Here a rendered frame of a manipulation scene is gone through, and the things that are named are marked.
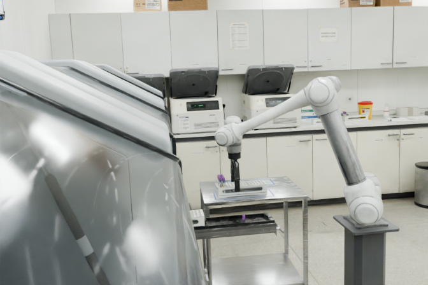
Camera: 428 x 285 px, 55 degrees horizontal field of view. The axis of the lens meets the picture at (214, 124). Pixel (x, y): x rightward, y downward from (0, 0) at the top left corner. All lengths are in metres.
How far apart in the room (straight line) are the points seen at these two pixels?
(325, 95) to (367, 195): 0.52
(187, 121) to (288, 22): 1.59
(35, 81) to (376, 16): 4.67
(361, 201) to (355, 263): 0.47
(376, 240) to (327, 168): 2.39
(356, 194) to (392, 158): 2.96
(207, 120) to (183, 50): 0.82
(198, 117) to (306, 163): 1.30
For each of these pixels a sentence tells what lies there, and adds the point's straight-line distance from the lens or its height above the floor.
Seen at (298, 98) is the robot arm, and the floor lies 1.39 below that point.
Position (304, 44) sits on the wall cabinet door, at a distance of 4.81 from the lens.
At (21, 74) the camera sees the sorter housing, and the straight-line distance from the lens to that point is 0.78.
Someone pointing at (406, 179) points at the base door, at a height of 0.23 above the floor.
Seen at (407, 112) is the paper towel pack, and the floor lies 0.94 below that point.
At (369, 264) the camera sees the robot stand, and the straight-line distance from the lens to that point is 2.45.
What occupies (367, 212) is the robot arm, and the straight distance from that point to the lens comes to 2.10.
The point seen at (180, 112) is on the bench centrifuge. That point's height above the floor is 1.13.
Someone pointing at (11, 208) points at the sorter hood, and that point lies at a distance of 0.32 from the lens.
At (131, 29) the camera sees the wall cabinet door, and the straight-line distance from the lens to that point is 4.54.
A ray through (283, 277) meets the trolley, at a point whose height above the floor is 0.28.
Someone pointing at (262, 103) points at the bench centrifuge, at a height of 1.18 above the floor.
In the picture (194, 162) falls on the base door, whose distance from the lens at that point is 4.34.
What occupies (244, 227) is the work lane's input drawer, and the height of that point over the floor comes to 0.80.
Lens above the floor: 1.56
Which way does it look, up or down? 8 degrees down
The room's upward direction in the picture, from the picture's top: 2 degrees counter-clockwise
